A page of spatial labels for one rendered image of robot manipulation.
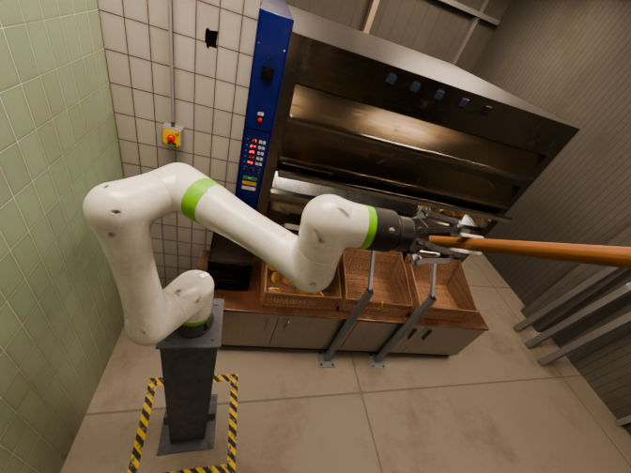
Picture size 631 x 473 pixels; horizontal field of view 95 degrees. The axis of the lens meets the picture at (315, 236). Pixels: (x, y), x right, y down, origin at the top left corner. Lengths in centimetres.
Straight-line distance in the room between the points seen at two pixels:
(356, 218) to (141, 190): 48
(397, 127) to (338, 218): 146
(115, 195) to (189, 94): 116
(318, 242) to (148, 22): 146
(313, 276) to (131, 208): 42
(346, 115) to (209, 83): 75
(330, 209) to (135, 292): 57
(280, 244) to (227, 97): 126
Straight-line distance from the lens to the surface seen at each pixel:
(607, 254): 59
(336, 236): 54
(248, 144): 183
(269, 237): 65
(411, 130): 200
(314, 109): 179
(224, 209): 72
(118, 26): 185
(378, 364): 286
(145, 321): 97
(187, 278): 107
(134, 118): 197
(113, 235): 77
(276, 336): 235
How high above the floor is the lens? 228
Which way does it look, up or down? 38 degrees down
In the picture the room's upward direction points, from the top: 21 degrees clockwise
